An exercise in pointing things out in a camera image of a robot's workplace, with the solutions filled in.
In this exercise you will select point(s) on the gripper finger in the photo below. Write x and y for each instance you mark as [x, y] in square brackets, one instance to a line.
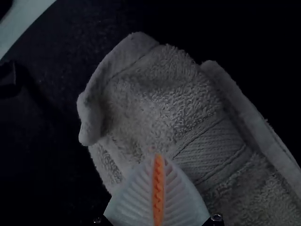
[136, 197]
[178, 200]

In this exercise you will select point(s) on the pale towel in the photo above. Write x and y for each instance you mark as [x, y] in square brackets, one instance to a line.
[164, 99]

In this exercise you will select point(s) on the black mat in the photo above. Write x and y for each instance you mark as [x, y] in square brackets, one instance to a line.
[47, 146]

